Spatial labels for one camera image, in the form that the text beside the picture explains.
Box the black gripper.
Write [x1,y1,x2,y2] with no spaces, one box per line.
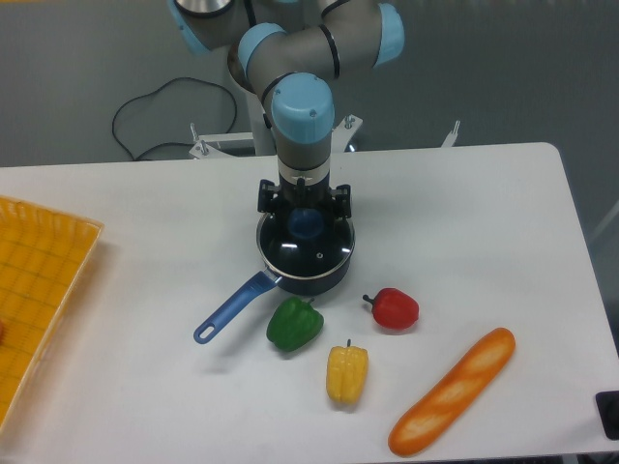
[257,175,351,230]

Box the glass lid with blue knob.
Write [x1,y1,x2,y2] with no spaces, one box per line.
[256,208,355,280]

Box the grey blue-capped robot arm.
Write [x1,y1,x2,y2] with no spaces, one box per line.
[168,1,405,219]

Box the dark blue saucepan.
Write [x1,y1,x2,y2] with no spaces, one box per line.
[192,207,357,345]

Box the green bell pepper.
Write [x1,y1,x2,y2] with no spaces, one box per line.
[266,297,324,353]

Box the red bell pepper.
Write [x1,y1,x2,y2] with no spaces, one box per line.
[362,287,420,331]

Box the yellow bell pepper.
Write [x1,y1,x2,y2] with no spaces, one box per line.
[326,339,369,406]

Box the orange baguette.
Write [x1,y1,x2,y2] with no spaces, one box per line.
[388,328,516,457]

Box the yellow woven basket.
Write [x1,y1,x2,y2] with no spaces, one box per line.
[1,196,103,425]

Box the black device at table edge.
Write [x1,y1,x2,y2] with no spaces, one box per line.
[595,391,619,441]

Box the black cable on floor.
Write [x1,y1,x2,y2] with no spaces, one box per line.
[111,76,239,161]

